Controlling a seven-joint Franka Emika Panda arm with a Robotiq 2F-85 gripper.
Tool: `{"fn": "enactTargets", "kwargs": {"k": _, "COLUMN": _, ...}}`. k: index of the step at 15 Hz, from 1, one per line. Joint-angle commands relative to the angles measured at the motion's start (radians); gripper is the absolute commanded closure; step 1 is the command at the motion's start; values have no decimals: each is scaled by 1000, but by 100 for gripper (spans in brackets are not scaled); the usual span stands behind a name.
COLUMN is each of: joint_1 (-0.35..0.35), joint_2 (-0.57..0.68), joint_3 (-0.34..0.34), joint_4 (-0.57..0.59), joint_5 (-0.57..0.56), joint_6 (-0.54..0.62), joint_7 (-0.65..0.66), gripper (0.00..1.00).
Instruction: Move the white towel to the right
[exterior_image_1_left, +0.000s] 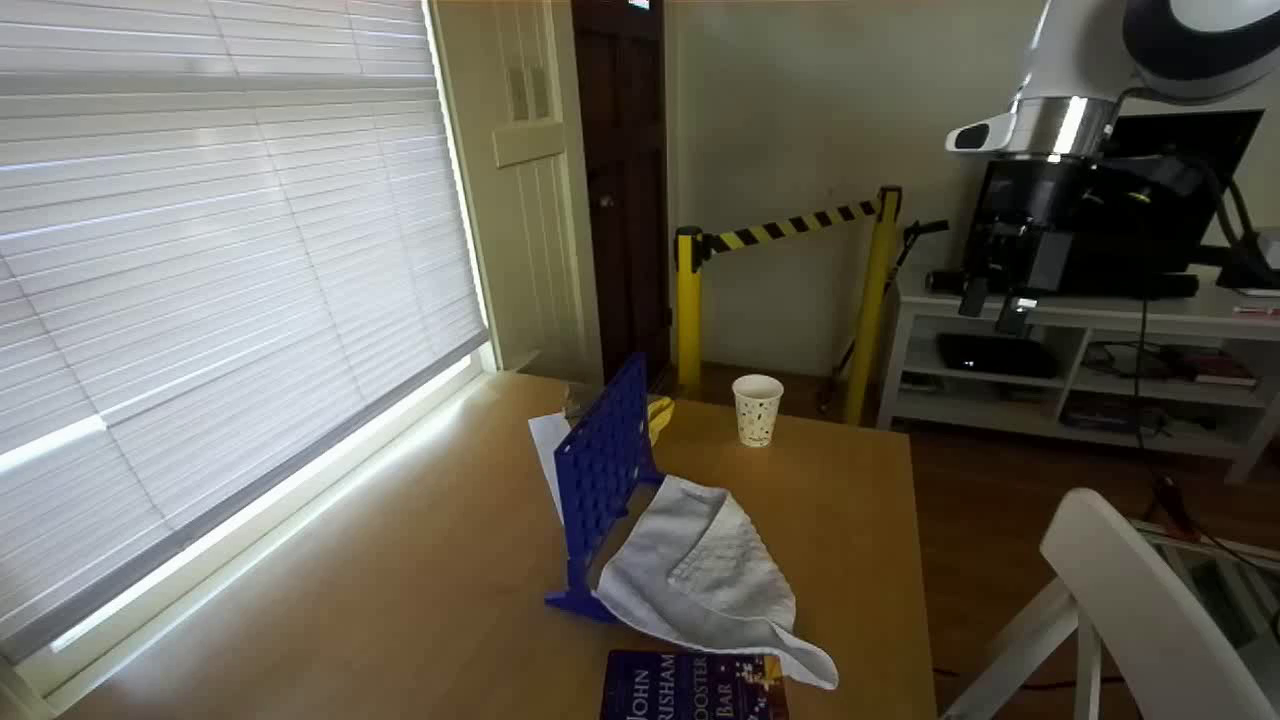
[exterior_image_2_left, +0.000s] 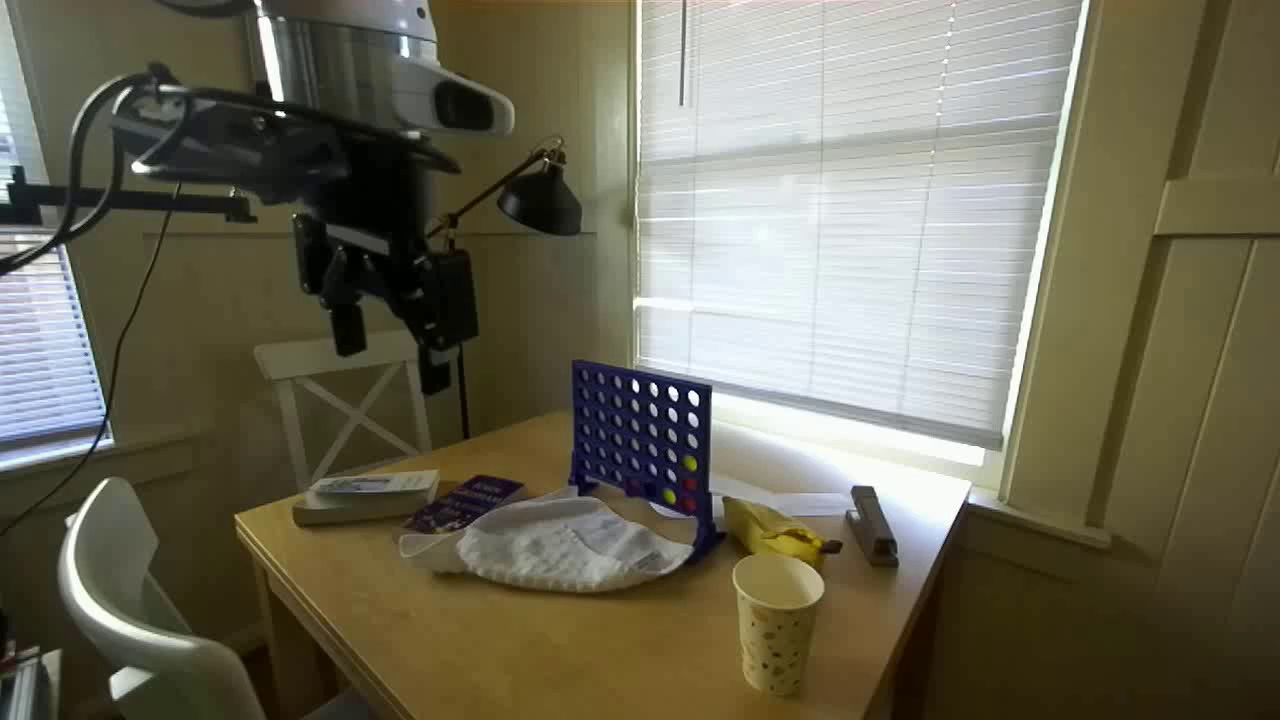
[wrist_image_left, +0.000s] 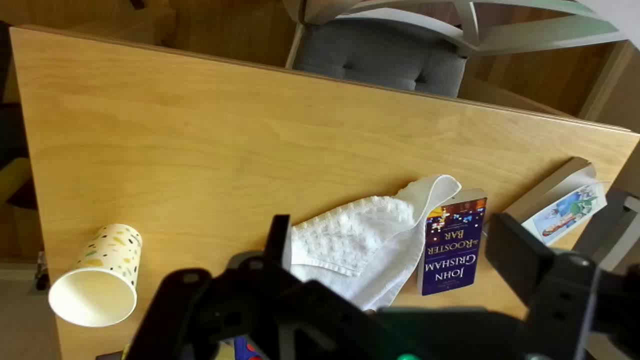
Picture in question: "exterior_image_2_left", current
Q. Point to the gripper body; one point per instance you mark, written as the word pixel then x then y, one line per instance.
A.
pixel 385 205

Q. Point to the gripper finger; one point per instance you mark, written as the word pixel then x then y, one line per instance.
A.
pixel 445 310
pixel 345 300

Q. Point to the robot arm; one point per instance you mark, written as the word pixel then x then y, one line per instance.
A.
pixel 345 55

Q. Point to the white towel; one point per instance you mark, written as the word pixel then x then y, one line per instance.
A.
pixel 560 545

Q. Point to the white cross-back chair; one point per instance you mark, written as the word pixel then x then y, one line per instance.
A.
pixel 340 360

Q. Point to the black desk lamp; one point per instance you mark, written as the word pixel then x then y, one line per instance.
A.
pixel 542 200

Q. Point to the white booklet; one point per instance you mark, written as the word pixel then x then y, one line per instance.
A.
pixel 375 483

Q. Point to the purple booklet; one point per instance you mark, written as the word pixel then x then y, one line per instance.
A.
pixel 462 504

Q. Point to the grey book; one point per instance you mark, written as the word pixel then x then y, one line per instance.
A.
pixel 350 508

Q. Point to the stand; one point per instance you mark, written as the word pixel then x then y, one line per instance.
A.
pixel 150 203

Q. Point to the blue disc-drop grid game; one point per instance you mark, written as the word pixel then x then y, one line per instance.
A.
pixel 640 435

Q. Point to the small window with blinds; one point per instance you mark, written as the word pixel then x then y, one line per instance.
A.
pixel 40 340

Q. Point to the white moulded chair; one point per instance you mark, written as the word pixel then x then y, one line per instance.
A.
pixel 130 620

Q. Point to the banana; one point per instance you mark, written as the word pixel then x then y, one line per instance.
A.
pixel 770 530

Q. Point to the large window with blinds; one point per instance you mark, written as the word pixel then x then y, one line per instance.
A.
pixel 850 220

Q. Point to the dotted paper cup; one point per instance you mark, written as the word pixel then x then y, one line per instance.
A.
pixel 775 630

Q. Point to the grey stapler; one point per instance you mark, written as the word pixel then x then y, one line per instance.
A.
pixel 873 530

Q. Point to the stack of books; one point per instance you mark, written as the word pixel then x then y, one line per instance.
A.
pixel 22 690

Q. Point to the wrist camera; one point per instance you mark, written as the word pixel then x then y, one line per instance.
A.
pixel 225 140

